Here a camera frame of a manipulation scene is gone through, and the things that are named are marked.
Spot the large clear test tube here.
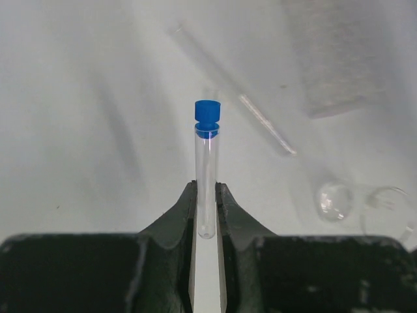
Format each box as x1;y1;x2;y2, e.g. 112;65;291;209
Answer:
168;23;297;157

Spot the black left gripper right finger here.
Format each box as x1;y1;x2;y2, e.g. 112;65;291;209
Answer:
216;183;416;312

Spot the clear plastic well plate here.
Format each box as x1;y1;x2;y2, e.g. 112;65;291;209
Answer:
281;1;385;119

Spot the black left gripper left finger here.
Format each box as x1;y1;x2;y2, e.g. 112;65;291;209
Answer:
1;181;197;312

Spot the blue capped test tube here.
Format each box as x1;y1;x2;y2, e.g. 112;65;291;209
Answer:
194;99;221;239

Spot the small clear glass beaker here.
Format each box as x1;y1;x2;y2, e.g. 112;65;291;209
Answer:
314;181;417;242

